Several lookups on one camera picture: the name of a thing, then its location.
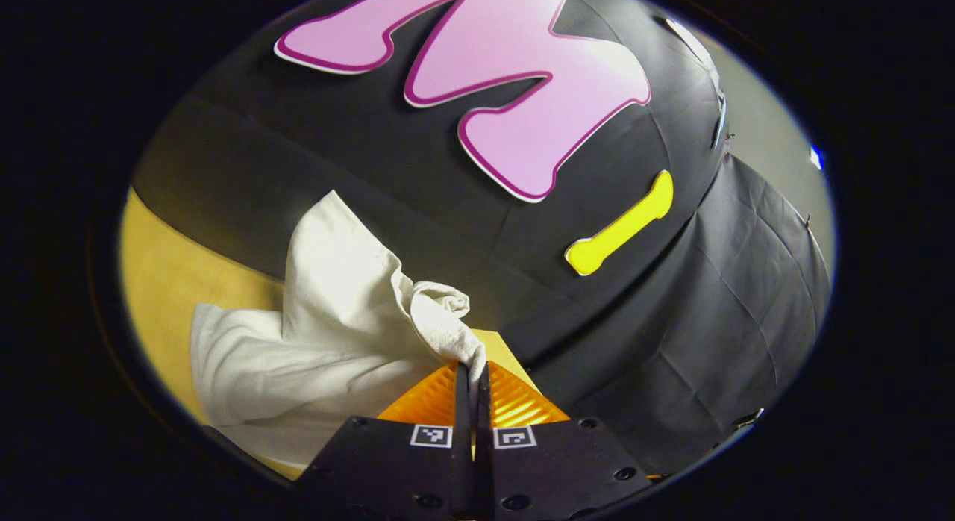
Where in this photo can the white jeans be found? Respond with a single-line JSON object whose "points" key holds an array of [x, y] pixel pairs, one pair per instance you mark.
{"points": [[328, 334]]}

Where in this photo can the black backdrop cloth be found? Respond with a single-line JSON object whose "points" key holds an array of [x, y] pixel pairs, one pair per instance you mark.
{"points": [[418, 170]]}

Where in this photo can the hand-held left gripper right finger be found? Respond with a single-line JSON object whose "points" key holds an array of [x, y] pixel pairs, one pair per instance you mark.
{"points": [[483, 446]]}

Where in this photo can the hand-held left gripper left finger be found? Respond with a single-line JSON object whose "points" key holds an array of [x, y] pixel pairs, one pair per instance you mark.
{"points": [[462, 431]]}

